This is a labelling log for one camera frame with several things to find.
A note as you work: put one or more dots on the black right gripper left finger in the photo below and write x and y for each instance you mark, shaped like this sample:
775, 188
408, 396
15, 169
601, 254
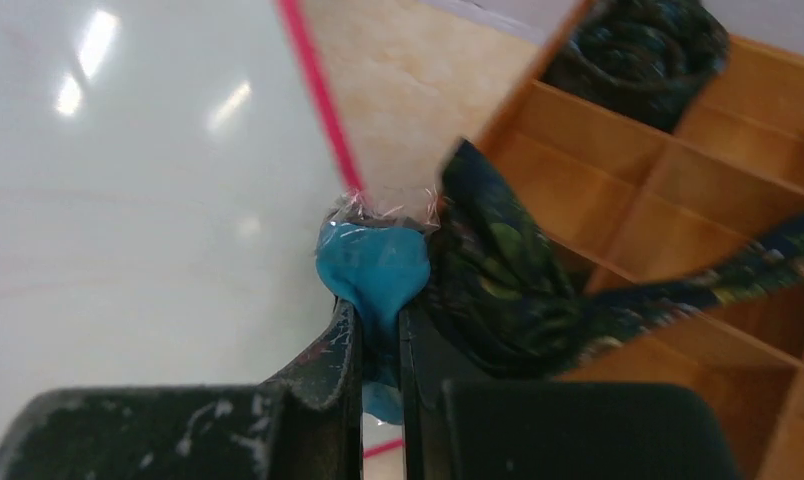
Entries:
316, 428

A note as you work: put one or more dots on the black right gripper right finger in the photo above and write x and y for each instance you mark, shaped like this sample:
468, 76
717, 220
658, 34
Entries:
427, 360

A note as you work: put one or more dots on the blue eraser sponge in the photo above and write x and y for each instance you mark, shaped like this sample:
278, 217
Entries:
374, 257

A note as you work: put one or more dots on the white whiteboard with red rim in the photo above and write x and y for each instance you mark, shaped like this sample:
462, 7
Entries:
164, 171

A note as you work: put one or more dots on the dark patterned long cloth strip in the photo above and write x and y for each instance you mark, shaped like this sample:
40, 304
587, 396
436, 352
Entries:
498, 293

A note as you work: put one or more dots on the orange wooden compartment tray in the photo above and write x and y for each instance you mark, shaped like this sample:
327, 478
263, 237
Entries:
633, 204

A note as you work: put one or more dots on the black rolled cloth left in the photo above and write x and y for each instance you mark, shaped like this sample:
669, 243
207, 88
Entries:
643, 59

